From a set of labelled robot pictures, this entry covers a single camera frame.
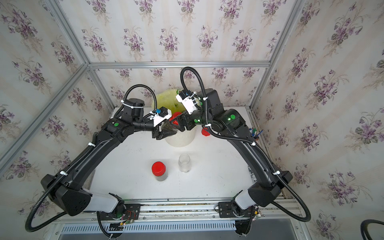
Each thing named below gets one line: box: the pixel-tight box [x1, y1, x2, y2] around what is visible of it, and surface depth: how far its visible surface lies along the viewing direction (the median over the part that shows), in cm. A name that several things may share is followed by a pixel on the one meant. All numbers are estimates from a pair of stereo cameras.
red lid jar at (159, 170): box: [151, 161, 166, 182], surface depth 78 cm
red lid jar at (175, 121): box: [168, 115, 182, 132], surface depth 58 cm
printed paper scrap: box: [247, 165, 258, 184], surface depth 85 cm
